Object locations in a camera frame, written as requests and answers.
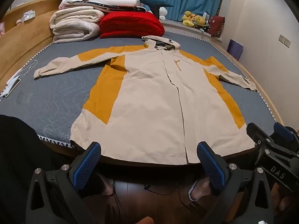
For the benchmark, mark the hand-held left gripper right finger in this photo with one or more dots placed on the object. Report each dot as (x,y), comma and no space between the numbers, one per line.
(210,165)

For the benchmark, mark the white phone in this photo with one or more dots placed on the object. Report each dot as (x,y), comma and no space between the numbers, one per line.
(12,87)

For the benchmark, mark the beige and yellow jacket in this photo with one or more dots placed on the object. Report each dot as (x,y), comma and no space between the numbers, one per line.
(144,98)

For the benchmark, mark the white wall socket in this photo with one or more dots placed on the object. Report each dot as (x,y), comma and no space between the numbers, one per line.
(287,42)
(282,38)

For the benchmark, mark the purple box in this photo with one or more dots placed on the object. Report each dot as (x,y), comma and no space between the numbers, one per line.
(234,49)

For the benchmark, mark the red knitted blanket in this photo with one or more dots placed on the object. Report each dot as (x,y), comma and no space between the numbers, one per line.
(130,24)

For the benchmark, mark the yellow plush toy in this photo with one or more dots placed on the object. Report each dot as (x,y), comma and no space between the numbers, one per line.
(199,21)
(188,18)

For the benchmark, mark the person's black trousers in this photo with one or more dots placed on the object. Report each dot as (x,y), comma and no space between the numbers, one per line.
(18,156)

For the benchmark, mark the white plush toy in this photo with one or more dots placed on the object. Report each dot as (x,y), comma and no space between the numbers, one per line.
(163,12)

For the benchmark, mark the grey quilted mattress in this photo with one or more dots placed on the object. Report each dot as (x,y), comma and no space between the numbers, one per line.
(58,93)

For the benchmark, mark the grey window sill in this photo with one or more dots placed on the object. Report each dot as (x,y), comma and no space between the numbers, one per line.
(186,29)

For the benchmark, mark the person's left foot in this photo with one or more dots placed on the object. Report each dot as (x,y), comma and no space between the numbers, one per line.
(107,186)

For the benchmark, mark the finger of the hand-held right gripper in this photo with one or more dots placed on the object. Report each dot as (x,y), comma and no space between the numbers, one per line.
(283,130)
(258,133)

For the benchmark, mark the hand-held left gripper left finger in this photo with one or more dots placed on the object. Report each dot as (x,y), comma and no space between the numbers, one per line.
(86,165)

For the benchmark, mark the dark red bag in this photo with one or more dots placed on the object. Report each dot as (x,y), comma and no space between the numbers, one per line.
(217,25)

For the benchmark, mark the person's right hand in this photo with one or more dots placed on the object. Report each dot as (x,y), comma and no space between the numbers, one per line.
(288,203)

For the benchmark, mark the tissue pack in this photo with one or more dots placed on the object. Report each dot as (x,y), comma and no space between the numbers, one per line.
(28,16)

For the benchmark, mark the person's right foot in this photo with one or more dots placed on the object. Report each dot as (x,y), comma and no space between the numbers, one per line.
(201,189)

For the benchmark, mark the wooden bed frame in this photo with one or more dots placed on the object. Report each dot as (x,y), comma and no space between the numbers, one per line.
(23,39)

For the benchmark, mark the person's foot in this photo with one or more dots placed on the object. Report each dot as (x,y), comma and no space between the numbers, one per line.
(107,186)
(201,189)

